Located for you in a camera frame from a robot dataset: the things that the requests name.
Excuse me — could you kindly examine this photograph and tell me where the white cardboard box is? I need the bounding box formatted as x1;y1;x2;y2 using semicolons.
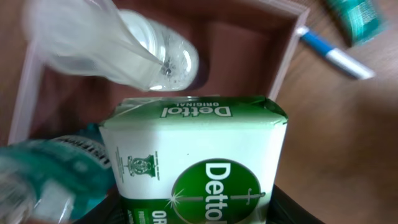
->
7;0;309;144

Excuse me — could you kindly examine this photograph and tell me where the clear blue soap pump bottle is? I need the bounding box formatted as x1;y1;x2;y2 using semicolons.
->
24;0;200;91

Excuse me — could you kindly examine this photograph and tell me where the green soap bar box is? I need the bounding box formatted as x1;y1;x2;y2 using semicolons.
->
99;96;288;223

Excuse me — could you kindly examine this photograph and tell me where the Colgate toothpaste tube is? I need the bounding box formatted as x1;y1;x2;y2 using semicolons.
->
324;0;386;47

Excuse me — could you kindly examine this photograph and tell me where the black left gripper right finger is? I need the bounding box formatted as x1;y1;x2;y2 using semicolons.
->
267;185;325;224

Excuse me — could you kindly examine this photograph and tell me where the green Listerine mouthwash bottle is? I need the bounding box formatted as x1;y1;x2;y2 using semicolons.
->
1;124;115;223

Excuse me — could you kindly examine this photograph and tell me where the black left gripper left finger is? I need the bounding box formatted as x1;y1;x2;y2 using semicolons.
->
73;186;124;224

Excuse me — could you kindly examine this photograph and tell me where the blue white toothbrush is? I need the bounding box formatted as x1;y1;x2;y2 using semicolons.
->
295;26;375;80

